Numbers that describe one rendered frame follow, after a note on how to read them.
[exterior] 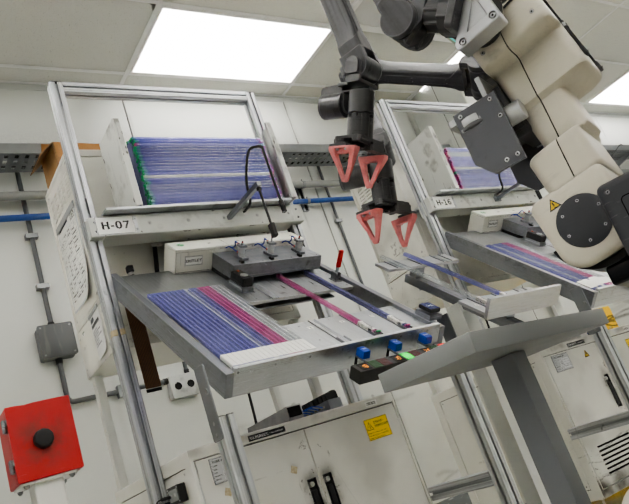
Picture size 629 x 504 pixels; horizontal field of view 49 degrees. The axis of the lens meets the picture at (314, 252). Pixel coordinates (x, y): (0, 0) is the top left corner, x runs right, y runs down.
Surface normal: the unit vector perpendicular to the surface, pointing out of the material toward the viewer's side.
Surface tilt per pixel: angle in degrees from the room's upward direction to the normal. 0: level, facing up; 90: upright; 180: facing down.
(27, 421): 90
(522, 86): 90
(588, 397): 90
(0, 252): 90
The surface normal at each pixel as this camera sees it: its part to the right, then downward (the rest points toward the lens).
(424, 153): -0.80, 0.09
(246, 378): 0.59, 0.29
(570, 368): 0.50, -0.44
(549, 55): -0.59, -0.06
